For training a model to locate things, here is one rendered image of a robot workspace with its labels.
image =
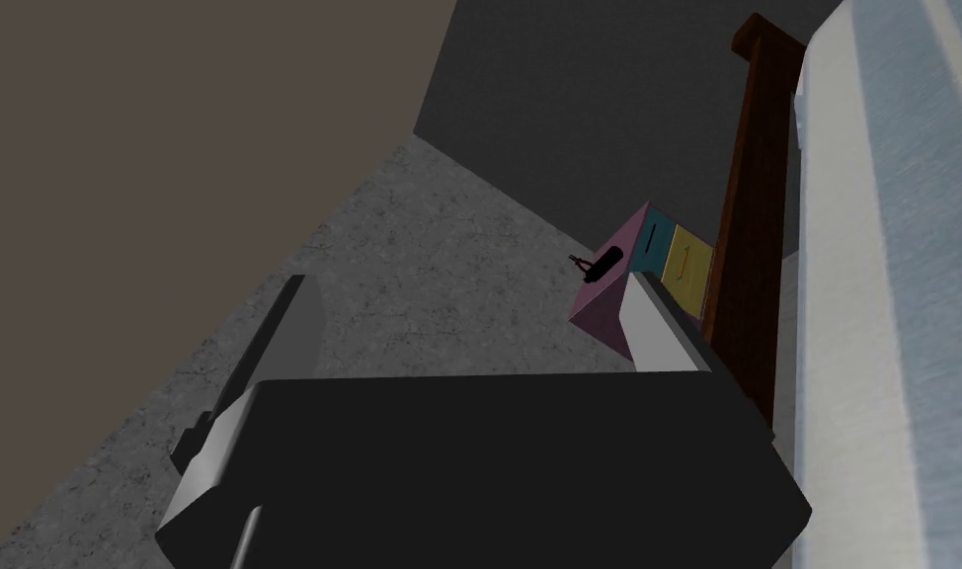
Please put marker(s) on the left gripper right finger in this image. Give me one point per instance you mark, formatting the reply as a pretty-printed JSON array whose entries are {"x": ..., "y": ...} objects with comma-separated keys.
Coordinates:
[{"x": 659, "y": 336}]

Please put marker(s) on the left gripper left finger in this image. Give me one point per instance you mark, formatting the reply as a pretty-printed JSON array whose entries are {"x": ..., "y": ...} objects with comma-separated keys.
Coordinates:
[{"x": 287, "y": 340}]

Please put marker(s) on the pink nightstand with coloured drawers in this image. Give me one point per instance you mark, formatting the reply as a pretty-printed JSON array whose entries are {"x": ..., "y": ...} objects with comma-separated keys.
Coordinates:
[{"x": 605, "y": 304}]

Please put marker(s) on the white bed with brown frame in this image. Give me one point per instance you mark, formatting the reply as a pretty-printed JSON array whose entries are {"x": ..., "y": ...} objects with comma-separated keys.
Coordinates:
[{"x": 868, "y": 284}]

